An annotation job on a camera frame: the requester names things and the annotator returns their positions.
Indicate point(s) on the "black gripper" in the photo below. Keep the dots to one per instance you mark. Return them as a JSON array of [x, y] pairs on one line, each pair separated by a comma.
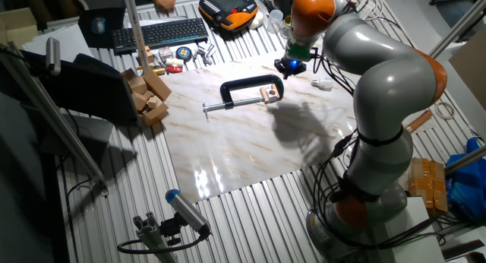
[[293, 64]]

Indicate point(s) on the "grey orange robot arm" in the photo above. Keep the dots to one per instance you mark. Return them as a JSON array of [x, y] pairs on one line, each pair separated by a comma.
[[391, 76]]

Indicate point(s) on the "black metal C-clamp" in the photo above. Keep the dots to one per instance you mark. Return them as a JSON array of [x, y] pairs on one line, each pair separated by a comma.
[[243, 82]]

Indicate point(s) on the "glass jar gold lid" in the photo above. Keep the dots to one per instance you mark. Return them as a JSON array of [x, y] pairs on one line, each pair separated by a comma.
[[286, 27]]

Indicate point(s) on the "white egg-shaped object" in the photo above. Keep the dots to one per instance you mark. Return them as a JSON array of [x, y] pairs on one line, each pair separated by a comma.
[[256, 21]]

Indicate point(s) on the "silver metal pipe fitting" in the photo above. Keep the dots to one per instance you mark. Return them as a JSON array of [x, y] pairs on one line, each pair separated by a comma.
[[205, 54]]

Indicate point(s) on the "black orange teach pendant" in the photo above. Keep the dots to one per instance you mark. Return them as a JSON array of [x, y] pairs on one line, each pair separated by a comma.
[[228, 6]]

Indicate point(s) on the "marble pattern sheet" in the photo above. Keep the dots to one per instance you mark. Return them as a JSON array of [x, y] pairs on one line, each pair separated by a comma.
[[235, 149]]

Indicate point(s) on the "white power strip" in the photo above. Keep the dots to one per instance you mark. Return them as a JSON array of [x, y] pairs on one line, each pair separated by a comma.
[[366, 10]]

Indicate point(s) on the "white red valve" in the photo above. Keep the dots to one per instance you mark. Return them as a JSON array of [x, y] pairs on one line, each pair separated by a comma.
[[174, 65]]

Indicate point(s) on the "small white red box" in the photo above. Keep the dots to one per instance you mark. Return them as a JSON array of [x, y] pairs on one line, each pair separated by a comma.
[[165, 53]]

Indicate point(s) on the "black keyboard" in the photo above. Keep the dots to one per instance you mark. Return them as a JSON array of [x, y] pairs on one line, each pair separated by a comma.
[[159, 35]]

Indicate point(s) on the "cardboard box of wooden blocks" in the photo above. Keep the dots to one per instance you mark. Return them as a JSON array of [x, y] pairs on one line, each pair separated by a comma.
[[152, 99]]

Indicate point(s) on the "black mouse pad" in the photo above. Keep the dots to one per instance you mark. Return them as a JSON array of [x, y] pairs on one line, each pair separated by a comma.
[[114, 19]]

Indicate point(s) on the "aluminium profile bar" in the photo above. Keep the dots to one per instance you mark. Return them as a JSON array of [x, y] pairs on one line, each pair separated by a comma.
[[459, 25], [49, 118], [465, 160]]

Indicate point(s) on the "brown taped parcel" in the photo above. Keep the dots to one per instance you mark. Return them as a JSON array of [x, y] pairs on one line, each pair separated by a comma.
[[427, 183]]

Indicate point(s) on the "brown cardboard sheet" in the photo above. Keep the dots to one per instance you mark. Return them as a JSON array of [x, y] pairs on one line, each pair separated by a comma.
[[471, 69]]

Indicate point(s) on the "grey computer mouse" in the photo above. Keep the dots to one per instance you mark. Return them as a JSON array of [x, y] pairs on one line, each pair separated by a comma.
[[98, 26]]

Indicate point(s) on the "black laptop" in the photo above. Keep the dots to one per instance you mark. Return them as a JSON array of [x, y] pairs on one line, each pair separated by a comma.
[[87, 92]]

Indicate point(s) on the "short aluminium profile stub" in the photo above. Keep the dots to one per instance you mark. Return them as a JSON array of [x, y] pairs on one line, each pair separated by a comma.
[[152, 236]]

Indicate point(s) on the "white paper sheet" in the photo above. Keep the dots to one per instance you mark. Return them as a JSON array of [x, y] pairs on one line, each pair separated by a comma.
[[68, 42]]

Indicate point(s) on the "blue plastic bag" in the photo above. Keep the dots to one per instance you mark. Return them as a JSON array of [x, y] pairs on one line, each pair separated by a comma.
[[469, 191]]

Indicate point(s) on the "beige cardboard box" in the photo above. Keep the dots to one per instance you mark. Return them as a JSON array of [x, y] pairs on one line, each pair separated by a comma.
[[17, 27]]

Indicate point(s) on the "green gripper mount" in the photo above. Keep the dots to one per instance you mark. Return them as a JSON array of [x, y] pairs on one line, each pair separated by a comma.
[[298, 52]]

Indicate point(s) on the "aluminium profile post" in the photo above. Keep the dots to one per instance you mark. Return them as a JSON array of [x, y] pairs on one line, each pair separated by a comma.
[[134, 27]]

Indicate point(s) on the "silver blue-tipped camera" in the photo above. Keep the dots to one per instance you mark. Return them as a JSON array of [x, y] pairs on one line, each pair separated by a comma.
[[188, 211]]

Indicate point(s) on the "white pedestal box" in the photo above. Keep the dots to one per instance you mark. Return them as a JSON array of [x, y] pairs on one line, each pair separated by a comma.
[[417, 240]]

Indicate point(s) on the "silver depth camera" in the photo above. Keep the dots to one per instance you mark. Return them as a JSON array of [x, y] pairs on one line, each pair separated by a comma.
[[53, 56]]

